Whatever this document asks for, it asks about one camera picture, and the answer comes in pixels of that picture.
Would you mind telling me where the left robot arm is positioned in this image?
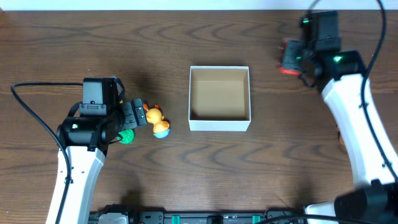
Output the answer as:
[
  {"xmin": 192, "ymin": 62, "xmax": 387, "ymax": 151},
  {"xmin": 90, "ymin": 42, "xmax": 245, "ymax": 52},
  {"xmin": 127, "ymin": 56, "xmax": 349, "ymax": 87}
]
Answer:
[{"xmin": 46, "ymin": 77, "xmax": 147, "ymax": 223}]

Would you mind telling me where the brown plush toy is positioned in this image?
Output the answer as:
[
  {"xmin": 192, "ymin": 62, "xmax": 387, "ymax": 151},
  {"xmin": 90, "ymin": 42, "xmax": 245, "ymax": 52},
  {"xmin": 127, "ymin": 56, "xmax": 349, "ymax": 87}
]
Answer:
[{"xmin": 336, "ymin": 126, "xmax": 345, "ymax": 146}]

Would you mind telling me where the white cardboard box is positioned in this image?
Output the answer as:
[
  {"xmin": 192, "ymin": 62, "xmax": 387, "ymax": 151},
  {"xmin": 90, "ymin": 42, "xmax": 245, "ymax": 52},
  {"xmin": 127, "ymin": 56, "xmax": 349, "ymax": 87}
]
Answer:
[{"xmin": 188, "ymin": 66, "xmax": 251, "ymax": 131}]

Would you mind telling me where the orange rubber duck toy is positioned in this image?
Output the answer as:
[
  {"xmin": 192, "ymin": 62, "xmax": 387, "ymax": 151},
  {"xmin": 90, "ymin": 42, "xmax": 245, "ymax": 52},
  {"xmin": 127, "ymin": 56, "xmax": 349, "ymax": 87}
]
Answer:
[{"xmin": 143, "ymin": 104, "xmax": 170, "ymax": 139}]

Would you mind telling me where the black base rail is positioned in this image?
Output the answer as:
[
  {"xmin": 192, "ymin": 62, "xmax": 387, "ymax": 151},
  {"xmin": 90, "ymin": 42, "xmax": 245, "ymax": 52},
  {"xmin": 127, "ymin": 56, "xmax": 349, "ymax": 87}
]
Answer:
[{"xmin": 88, "ymin": 204, "xmax": 302, "ymax": 224}]

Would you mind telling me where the green round wheel toy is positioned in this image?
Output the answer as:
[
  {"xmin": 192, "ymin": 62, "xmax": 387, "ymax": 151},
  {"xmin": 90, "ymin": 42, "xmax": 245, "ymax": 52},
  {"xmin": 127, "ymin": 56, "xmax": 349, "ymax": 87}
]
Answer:
[{"xmin": 118, "ymin": 129, "xmax": 135, "ymax": 145}]

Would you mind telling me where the red toy fire truck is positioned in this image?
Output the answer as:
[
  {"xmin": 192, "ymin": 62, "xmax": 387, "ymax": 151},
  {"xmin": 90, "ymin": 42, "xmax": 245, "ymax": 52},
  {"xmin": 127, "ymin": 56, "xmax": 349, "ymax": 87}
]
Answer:
[{"xmin": 278, "ymin": 39, "xmax": 302, "ymax": 77}]

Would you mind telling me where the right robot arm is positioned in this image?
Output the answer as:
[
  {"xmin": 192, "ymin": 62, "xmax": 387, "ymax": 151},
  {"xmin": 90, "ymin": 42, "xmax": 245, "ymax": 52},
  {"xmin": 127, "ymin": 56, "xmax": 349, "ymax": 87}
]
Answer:
[{"xmin": 279, "ymin": 11, "xmax": 397, "ymax": 223}]

